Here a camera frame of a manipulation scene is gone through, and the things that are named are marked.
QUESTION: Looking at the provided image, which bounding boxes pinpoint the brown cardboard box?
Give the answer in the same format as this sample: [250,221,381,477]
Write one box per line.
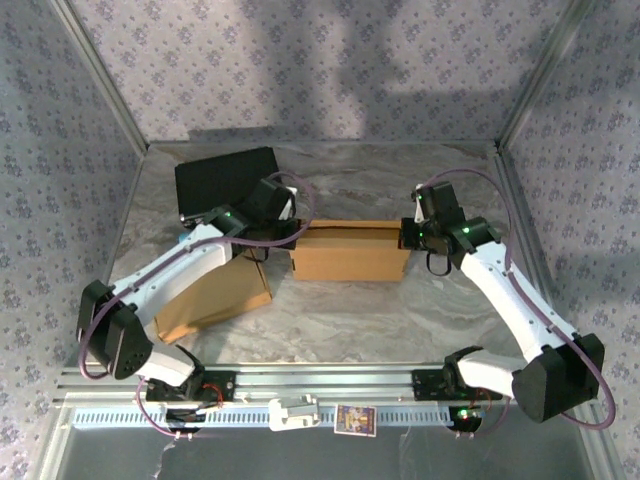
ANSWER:
[152,249,274,346]
[291,219,412,283]

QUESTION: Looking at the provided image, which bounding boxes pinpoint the flat folded brown cardboard box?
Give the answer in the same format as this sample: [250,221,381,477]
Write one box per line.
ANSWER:
[152,249,274,346]

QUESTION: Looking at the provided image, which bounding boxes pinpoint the black case with metal latches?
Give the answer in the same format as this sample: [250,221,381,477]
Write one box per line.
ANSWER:
[174,146,281,224]

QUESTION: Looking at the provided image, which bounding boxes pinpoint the right controller board green light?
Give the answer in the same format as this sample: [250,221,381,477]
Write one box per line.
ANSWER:
[448,404,487,432]

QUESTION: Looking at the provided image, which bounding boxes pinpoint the colourful picture card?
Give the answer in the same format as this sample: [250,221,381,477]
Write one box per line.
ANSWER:
[333,403,378,439]

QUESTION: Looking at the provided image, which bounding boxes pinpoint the black left controller board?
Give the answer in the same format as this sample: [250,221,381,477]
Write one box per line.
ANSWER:
[164,405,224,434]

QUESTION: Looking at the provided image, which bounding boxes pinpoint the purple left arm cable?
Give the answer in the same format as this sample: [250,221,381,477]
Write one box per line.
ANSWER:
[77,171,316,441]

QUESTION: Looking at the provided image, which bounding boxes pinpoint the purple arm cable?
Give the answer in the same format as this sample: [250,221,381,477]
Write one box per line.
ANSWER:
[77,171,316,441]
[422,168,616,442]

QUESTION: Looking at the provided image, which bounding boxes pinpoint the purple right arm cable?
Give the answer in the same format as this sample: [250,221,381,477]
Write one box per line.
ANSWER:
[422,168,616,442]

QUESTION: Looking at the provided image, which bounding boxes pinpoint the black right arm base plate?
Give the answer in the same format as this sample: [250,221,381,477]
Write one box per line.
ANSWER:
[410,368,503,403]

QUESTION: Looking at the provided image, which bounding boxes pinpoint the aluminium rail beam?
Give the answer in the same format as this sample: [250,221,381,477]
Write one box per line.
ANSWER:
[53,363,601,406]

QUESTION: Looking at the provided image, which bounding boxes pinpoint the aluminium frame post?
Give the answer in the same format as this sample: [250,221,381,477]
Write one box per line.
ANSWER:
[494,0,599,151]
[49,0,151,154]

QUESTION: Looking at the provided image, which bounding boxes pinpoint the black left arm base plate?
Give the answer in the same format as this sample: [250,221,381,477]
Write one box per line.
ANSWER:
[144,368,237,403]

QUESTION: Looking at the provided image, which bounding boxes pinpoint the white plastic bracket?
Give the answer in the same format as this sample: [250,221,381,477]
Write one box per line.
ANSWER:
[268,393,322,433]

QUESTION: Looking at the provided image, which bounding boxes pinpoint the grey slotted cable duct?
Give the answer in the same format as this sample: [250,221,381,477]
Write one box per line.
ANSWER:
[71,405,485,430]

